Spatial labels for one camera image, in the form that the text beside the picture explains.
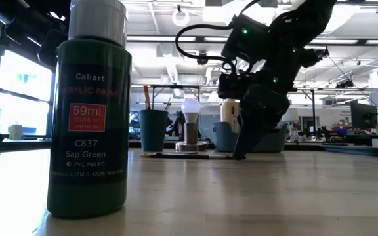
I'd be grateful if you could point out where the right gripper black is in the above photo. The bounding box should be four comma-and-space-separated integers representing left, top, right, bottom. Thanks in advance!
232, 83, 291, 161

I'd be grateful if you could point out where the small green paint bottle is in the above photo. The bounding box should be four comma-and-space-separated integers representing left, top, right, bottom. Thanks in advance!
47, 0, 133, 220

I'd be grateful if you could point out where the teal plastic bin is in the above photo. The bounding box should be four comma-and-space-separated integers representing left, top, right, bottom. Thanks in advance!
212, 121, 290, 154

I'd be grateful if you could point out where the white cylindrical object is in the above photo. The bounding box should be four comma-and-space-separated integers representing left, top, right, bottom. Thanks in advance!
282, 108, 300, 123

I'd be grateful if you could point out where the white bulb on metal base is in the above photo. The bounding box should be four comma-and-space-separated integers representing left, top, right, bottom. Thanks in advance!
175, 98, 209, 152

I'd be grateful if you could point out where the person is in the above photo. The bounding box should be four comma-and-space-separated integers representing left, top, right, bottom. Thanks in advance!
167, 111, 187, 138

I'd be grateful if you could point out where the teal ribbed plastic cup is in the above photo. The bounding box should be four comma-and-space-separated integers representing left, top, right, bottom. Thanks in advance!
138, 109, 169, 153

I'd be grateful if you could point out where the black computer monitor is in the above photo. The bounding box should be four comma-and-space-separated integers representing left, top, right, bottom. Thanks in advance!
350, 100, 378, 129

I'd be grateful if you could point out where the pale cylindrical container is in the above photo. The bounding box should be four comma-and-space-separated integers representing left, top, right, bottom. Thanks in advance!
9, 123, 24, 141

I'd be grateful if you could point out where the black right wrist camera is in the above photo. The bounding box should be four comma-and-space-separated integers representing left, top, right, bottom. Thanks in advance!
217, 71, 253, 100

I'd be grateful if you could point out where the background black metal frame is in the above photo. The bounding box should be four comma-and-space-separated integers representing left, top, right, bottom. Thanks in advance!
151, 83, 378, 125

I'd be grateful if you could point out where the round black ceiling camera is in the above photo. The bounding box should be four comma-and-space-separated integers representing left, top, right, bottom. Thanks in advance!
196, 51, 209, 66

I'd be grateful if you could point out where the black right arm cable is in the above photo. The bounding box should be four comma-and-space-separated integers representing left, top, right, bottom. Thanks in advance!
175, 23, 239, 76

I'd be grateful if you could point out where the black overhead frame beam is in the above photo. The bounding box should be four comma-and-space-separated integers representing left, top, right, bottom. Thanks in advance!
126, 34, 378, 47

